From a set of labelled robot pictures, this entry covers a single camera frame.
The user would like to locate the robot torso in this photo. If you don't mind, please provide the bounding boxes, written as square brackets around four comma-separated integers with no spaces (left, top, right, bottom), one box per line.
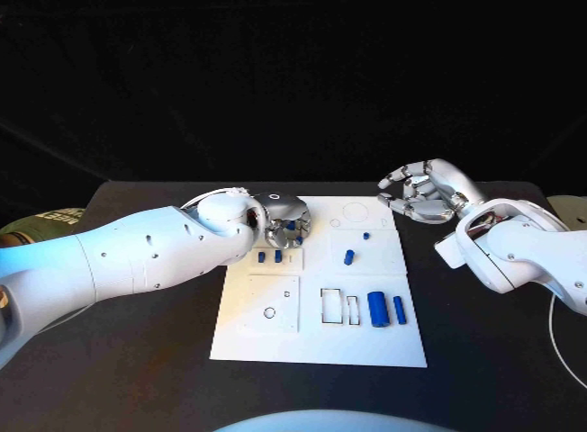
[214,409,459,432]

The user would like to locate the blue gear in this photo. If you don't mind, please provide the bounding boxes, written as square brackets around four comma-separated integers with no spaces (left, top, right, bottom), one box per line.
[284,220,306,245]

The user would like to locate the pale round-cornered panel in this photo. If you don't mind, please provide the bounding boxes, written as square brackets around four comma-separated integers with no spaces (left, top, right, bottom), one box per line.
[545,194,587,232]

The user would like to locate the white cable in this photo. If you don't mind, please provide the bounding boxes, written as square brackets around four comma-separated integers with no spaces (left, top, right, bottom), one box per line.
[548,292,587,402]
[179,187,251,210]

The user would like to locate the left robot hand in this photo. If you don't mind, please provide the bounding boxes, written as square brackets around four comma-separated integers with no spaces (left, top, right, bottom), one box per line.
[248,192,315,250]

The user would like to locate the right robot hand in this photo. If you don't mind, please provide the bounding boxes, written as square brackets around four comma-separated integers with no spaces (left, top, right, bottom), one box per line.
[377,157,489,225]

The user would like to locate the large blue cylinder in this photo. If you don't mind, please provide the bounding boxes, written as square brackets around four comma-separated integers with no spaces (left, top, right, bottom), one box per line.
[367,291,391,329]

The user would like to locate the person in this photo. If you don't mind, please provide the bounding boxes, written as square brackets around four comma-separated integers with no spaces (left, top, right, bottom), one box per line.
[0,207,87,250]

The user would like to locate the white task board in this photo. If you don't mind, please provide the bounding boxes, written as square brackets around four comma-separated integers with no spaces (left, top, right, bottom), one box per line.
[209,195,429,369]

